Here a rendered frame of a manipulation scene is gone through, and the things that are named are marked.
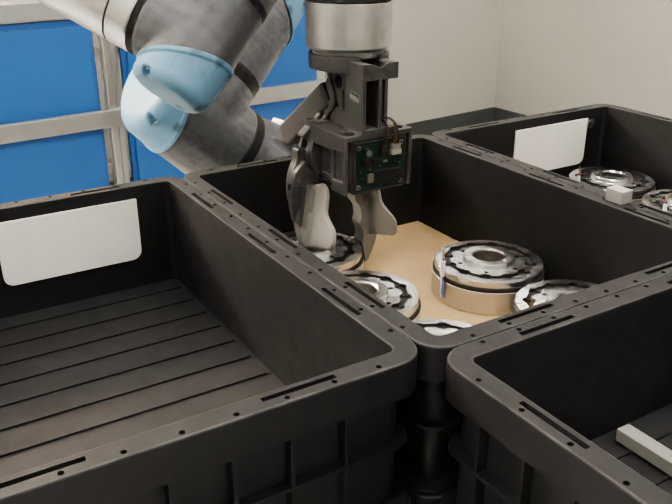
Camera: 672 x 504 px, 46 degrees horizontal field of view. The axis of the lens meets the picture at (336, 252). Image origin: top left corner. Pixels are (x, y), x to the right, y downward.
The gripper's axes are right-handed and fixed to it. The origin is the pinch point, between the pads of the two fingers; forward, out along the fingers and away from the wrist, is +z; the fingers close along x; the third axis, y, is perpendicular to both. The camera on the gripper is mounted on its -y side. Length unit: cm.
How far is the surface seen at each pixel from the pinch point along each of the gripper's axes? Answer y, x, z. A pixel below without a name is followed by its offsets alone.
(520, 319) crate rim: 30.9, -5.5, -8.0
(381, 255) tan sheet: -0.8, 6.1, 2.0
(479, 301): 14.8, 6.0, 0.7
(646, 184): 4.2, 41.2, -1.2
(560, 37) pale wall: -245, 289, 30
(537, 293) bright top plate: 18.5, 9.2, -0.8
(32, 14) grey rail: -174, 9, -5
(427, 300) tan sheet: 10.2, 3.8, 2.0
